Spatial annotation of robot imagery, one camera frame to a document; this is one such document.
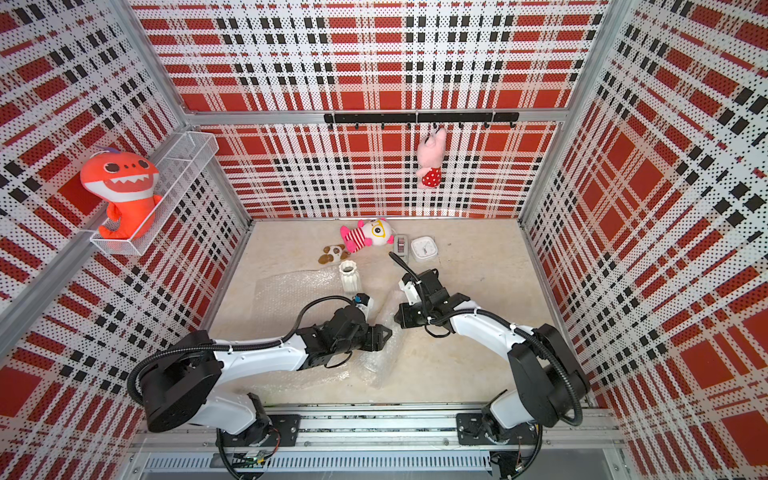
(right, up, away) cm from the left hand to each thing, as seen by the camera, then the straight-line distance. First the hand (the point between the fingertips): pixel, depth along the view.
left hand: (386, 333), depth 85 cm
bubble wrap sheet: (-35, +6, +13) cm, 38 cm away
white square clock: (+13, +25, +23) cm, 36 cm away
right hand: (+4, +4, 0) cm, 6 cm away
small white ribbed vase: (-11, +15, +1) cm, 19 cm away
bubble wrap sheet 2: (-3, -7, -8) cm, 11 cm away
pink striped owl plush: (-6, +30, +23) cm, 38 cm away
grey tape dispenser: (+4, +25, +23) cm, 34 cm away
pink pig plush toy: (+13, +54, +8) cm, 56 cm away
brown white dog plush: (-21, +23, +23) cm, 38 cm away
